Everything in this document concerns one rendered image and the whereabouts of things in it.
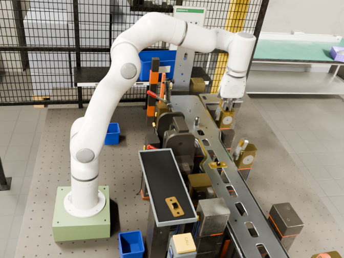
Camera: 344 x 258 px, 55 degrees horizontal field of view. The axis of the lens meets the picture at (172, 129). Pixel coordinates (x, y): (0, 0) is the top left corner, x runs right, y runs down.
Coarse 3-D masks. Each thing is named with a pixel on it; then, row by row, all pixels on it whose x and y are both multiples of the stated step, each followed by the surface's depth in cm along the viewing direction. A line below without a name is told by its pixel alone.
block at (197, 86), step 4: (192, 80) 214; (196, 80) 215; (200, 80) 215; (192, 84) 213; (196, 84) 212; (200, 84) 213; (204, 84) 213; (192, 88) 214; (196, 88) 213; (200, 88) 214; (204, 88) 215; (192, 92) 215; (196, 92) 216; (200, 92) 217
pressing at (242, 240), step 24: (192, 96) 209; (192, 120) 187; (216, 144) 171; (216, 168) 156; (216, 192) 143; (240, 192) 145; (240, 216) 134; (264, 216) 136; (240, 240) 124; (264, 240) 126
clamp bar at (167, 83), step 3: (165, 78) 178; (165, 81) 176; (168, 81) 176; (171, 81) 178; (174, 81) 178; (165, 84) 178; (168, 84) 177; (165, 87) 179; (168, 87) 178; (165, 90) 181; (168, 90) 179; (165, 93) 183; (168, 93) 180; (165, 96) 184; (168, 96) 182; (165, 99) 186; (168, 99) 183; (168, 102) 184
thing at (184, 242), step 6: (180, 234) 104; (186, 234) 104; (174, 240) 102; (180, 240) 102; (186, 240) 103; (192, 240) 103; (180, 246) 101; (186, 246) 101; (192, 246) 101; (180, 252) 100
